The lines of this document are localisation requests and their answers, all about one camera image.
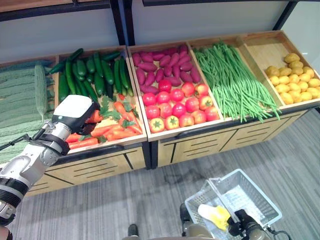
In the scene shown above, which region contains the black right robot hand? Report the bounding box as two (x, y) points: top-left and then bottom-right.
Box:
(227, 209), (261, 236)

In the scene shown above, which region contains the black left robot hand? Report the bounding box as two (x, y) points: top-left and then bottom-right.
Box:
(51, 94), (101, 135)

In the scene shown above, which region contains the orange carrot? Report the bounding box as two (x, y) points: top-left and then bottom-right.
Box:
(127, 124), (143, 135)
(85, 109), (104, 124)
(90, 124), (119, 138)
(67, 137), (99, 150)
(65, 132), (82, 144)
(126, 111), (142, 131)
(106, 129), (139, 141)
(113, 101), (131, 121)

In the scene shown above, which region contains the white mesh plastic basket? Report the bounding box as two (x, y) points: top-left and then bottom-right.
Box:
(184, 168), (283, 240)

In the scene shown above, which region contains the white basket handle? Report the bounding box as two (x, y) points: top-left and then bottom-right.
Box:
(208, 176), (242, 221)

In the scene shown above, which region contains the green cucumber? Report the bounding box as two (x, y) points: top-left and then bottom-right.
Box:
(65, 57), (77, 96)
(119, 57), (130, 90)
(83, 79), (99, 103)
(58, 72), (71, 104)
(93, 71), (106, 97)
(124, 69), (135, 98)
(113, 59), (123, 95)
(93, 51), (104, 78)
(66, 48), (85, 62)
(76, 59), (88, 77)
(86, 56), (97, 75)
(100, 59), (115, 86)
(72, 62), (85, 82)
(101, 50), (122, 63)
(49, 59), (68, 75)

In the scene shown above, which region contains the yellow white vegetable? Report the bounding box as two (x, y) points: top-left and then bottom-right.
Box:
(197, 203), (231, 231)

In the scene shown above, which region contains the green bitter gourd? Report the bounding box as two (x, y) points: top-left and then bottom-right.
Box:
(34, 64), (49, 123)
(0, 93), (37, 107)
(0, 68), (36, 81)
(0, 106), (41, 120)
(0, 59), (54, 74)
(0, 77), (36, 90)

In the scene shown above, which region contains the robot right leg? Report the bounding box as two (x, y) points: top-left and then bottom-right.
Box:
(179, 203), (214, 240)

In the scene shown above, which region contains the red tomato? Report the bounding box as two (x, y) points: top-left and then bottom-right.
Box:
(181, 82), (196, 98)
(172, 102), (188, 119)
(159, 102), (174, 119)
(164, 115), (181, 131)
(158, 79), (173, 94)
(145, 104), (161, 120)
(149, 117), (166, 134)
(185, 97), (200, 113)
(194, 83), (210, 98)
(156, 91), (172, 105)
(142, 92), (157, 107)
(198, 95), (214, 111)
(191, 109), (208, 125)
(178, 114), (196, 128)
(204, 106), (221, 123)
(170, 88), (185, 103)

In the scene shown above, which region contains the dark robot left foot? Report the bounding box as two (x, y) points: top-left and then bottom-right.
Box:
(127, 223), (140, 238)

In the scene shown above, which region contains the green bean pile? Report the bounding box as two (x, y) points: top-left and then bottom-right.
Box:
(192, 41), (282, 124)

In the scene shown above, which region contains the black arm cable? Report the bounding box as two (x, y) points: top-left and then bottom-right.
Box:
(0, 133), (33, 152)

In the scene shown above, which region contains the black shelf post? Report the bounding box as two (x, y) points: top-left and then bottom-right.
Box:
(272, 1), (298, 32)
(109, 0), (126, 47)
(122, 0), (136, 47)

